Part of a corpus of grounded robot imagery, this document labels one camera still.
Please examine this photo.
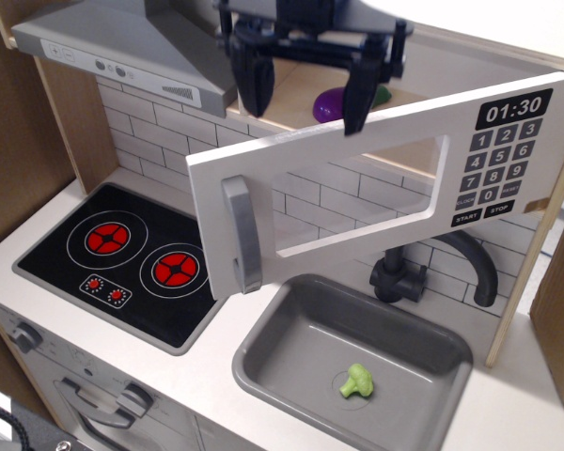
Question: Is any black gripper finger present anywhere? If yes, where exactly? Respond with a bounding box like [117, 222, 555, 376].
[342, 63, 382, 136]
[229, 41, 275, 117]

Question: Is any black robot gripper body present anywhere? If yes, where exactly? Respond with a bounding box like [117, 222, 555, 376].
[213, 1, 415, 83]

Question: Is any white toy microwave door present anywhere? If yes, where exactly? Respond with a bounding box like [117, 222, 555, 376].
[188, 71, 564, 298]

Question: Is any purple toy eggplant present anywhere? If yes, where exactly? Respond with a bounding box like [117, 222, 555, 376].
[312, 85, 393, 123]

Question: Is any grey toy range hood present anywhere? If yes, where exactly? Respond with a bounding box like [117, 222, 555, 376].
[12, 1, 237, 117]

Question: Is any dark grey toy faucet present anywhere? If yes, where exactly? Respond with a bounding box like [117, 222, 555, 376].
[369, 231, 499, 308]

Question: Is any black toy stovetop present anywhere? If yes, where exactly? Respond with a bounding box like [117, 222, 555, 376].
[13, 183, 222, 355]

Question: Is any grey toy sink basin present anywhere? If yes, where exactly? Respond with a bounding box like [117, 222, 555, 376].
[232, 275, 473, 450]

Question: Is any green toy broccoli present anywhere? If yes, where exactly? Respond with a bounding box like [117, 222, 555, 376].
[339, 364, 374, 398]

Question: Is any grey oven knob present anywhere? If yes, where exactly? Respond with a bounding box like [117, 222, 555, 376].
[9, 322, 43, 354]

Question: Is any grey toy oven door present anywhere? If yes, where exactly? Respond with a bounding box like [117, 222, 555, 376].
[0, 305, 255, 450]

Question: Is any black device at bottom left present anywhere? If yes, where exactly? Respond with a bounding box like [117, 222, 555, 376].
[0, 397, 90, 450]

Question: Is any grey microwave door handle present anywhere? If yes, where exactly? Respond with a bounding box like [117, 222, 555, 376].
[221, 175, 262, 294]

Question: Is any grey oven door handle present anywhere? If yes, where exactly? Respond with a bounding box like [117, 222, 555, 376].
[54, 378, 154, 429]

